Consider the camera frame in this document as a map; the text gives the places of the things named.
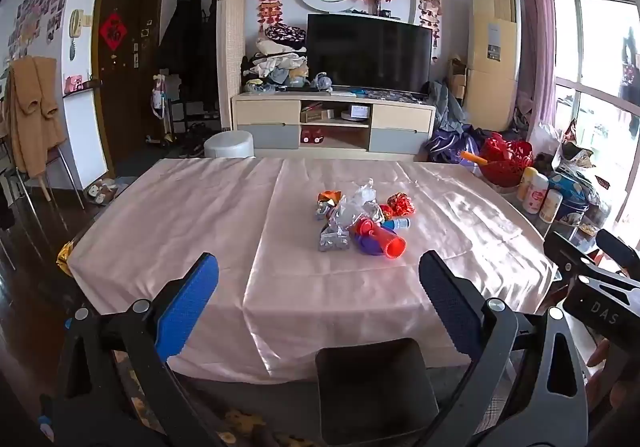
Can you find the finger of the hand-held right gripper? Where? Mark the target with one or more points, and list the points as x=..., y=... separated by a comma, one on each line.
x=560, y=247
x=617, y=247

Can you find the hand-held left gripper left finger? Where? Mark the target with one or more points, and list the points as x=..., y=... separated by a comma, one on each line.
x=187, y=302

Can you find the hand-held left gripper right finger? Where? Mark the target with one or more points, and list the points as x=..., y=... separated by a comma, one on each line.
x=445, y=302

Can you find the orange plastic tube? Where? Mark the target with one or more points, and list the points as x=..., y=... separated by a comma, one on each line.
x=394, y=246

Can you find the purple plastic container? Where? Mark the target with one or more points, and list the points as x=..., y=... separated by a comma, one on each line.
x=367, y=244

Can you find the dark grey bin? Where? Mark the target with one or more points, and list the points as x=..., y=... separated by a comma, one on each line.
x=375, y=392

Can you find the silver foil wrapper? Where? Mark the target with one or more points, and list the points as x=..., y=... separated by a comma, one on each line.
x=332, y=239

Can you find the person's right hand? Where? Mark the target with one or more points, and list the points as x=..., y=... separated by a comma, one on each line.
x=595, y=357

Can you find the pink white bottle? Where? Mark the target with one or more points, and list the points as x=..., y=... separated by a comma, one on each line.
x=535, y=194

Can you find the cream bottle with yellow cap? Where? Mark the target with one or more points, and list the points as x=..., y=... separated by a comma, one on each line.
x=526, y=184

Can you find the pink satin tablecloth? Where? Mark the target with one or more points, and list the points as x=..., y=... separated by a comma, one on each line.
x=200, y=227

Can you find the small blue white bottle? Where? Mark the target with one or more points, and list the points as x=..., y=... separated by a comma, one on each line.
x=397, y=224

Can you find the red basket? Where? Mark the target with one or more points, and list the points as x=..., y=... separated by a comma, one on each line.
x=502, y=167

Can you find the red foil wrapper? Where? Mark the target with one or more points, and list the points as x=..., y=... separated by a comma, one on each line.
x=401, y=204

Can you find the orange stick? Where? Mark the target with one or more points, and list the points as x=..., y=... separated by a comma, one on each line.
x=472, y=158

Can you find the gold foil piece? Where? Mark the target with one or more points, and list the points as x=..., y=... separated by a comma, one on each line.
x=66, y=254

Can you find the yellow dark patterned cushion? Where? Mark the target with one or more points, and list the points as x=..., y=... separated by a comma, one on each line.
x=240, y=422

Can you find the clear plastic wrapper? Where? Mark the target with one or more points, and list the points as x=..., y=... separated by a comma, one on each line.
x=357, y=202

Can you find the slippers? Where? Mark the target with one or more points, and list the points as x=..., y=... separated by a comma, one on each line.
x=100, y=192

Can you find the blue purple cloth pile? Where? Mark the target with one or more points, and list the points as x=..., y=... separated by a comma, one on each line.
x=455, y=137

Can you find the orange gold foil wrapper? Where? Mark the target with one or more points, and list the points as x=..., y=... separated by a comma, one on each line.
x=327, y=204

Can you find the white round stool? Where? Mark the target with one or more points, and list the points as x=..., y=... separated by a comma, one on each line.
x=229, y=144

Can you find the window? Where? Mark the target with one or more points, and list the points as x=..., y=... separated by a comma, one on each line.
x=595, y=77

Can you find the cream standing air conditioner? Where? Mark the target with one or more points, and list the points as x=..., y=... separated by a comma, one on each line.
x=492, y=67

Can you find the white board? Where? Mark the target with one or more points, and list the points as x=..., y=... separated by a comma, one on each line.
x=85, y=137

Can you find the cardboard boxes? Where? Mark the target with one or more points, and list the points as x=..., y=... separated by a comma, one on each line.
x=456, y=77

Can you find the metal chair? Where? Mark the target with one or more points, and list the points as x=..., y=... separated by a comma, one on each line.
x=20, y=187

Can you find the wooden TV cabinet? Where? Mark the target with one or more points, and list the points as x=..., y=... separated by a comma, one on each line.
x=270, y=114

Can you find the small colourful hanging bag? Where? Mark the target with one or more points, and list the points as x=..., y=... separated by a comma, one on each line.
x=159, y=97

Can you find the brown wooden door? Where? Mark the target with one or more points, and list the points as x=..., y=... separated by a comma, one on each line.
x=130, y=92

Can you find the purple curtain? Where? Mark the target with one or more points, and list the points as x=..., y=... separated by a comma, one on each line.
x=535, y=27

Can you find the brown coat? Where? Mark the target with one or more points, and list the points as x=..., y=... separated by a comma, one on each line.
x=35, y=117

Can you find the beige folding screen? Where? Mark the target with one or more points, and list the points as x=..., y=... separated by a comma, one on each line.
x=230, y=52

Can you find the pile of clothes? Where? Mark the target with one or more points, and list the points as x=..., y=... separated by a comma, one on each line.
x=275, y=62

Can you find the dark coats on rack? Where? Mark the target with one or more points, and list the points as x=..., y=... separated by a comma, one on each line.
x=187, y=42

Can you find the black television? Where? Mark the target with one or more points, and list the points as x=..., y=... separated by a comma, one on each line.
x=367, y=52

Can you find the hanging owl decoration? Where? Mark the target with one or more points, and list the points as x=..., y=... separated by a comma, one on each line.
x=429, y=17

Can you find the red diamond door decoration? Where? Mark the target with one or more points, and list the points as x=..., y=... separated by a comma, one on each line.
x=112, y=31

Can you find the white intercom phone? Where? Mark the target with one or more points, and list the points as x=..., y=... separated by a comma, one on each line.
x=76, y=23

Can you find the wall photo collage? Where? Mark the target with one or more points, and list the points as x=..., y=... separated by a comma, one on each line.
x=35, y=12

